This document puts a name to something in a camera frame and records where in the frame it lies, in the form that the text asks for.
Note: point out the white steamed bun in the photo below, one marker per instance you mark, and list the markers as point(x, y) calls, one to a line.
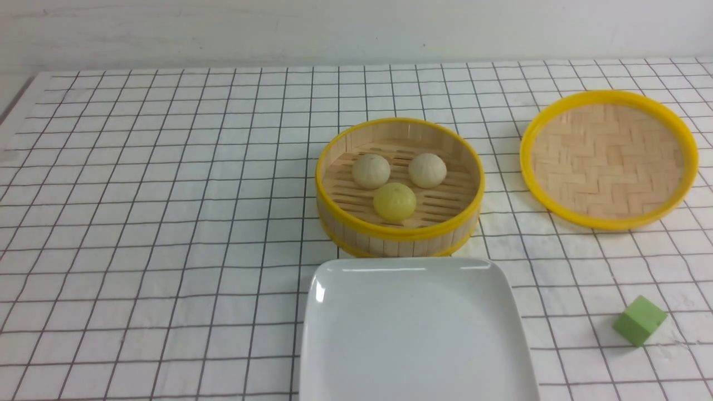
point(427, 170)
point(370, 171)

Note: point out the yellow steamed bun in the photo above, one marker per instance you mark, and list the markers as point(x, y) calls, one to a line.
point(394, 202)

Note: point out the yellow-rimmed woven bamboo lid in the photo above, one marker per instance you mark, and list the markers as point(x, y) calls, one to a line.
point(608, 160)

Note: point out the white square ceramic plate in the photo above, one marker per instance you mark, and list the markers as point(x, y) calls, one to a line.
point(414, 328)

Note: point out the white grid-pattern tablecloth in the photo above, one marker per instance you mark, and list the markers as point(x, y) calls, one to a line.
point(160, 231)

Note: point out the green cube block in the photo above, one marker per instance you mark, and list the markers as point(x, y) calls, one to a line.
point(639, 321)

